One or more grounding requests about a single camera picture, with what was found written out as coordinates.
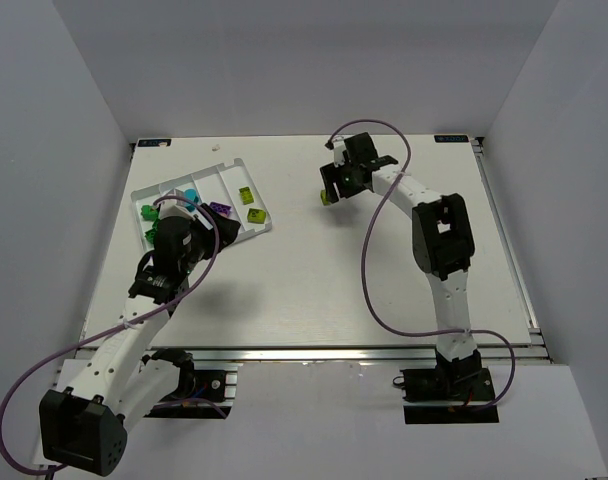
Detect blue label sticker left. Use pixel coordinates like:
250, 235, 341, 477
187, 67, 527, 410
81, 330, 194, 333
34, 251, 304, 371
137, 138, 172, 148

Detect white divided plastic tray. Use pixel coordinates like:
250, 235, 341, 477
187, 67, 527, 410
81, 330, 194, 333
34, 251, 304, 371
130, 158, 272, 252

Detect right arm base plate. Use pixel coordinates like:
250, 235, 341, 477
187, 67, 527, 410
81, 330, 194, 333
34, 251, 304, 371
392, 368, 499, 425

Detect blue rounded lego brick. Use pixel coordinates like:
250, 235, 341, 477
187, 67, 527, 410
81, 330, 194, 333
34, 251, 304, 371
183, 189, 200, 210

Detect purple lego brick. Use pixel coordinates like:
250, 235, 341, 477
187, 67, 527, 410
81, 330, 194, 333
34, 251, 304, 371
208, 202, 233, 218

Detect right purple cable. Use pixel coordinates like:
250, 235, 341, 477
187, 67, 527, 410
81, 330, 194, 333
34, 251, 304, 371
329, 118, 515, 412

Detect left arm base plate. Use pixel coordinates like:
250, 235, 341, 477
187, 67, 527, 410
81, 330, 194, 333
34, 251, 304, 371
146, 369, 237, 420

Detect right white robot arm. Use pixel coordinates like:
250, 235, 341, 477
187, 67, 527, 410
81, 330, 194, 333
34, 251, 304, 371
320, 133, 482, 403

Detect blue label sticker right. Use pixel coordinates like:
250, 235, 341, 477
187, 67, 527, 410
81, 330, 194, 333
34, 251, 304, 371
433, 134, 469, 143

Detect green long lego brick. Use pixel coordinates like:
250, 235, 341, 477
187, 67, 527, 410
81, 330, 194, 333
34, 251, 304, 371
145, 229, 157, 244

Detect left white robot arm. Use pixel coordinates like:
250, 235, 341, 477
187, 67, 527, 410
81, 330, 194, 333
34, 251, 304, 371
39, 206, 240, 476

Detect green square lego brick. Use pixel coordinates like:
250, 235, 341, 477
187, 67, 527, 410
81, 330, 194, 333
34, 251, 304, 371
140, 205, 159, 222

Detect blue label sticker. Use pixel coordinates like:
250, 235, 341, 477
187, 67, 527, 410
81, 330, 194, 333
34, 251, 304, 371
433, 134, 469, 143
137, 138, 172, 148

